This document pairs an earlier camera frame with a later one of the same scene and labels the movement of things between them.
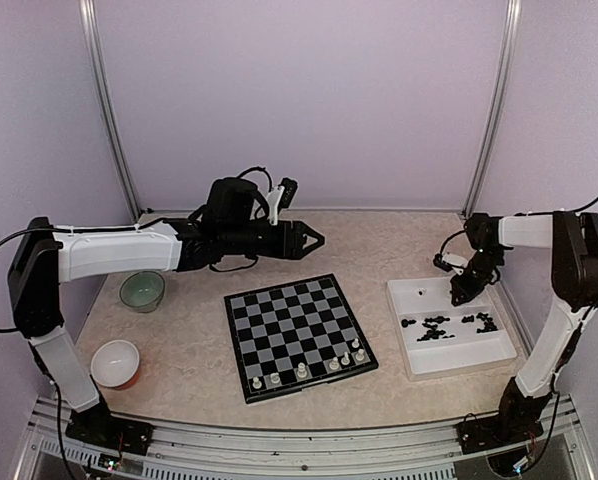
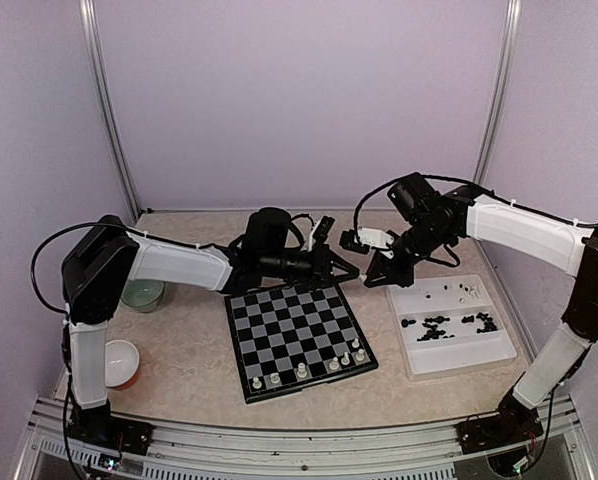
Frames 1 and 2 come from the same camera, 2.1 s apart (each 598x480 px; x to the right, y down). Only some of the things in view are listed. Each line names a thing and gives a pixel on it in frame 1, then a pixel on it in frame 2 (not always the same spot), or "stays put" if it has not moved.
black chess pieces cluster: x=434 y=333 stays put
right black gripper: x=469 y=291 to x=402 y=277
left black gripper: x=297 y=239 to x=322 y=267
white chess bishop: x=335 y=364 stays put
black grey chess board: x=294 y=336 stays put
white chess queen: x=302 y=373 stays put
